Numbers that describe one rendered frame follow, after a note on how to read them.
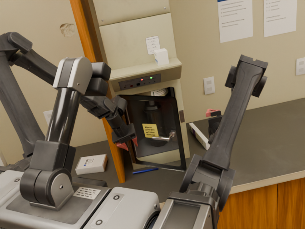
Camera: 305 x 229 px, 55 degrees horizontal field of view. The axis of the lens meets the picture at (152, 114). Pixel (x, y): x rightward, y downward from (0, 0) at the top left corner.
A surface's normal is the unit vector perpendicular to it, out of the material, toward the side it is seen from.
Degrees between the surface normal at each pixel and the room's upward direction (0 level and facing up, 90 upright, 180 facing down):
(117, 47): 90
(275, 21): 90
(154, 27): 90
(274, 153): 0
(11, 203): 0
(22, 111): 65
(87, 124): 90
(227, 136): 37
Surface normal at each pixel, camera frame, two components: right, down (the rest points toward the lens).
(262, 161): -0.17, -0.89
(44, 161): -0.39, -0.32
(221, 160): -0.04, -0.47
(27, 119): 0.73, -0.33
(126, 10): 0.13, 0.41
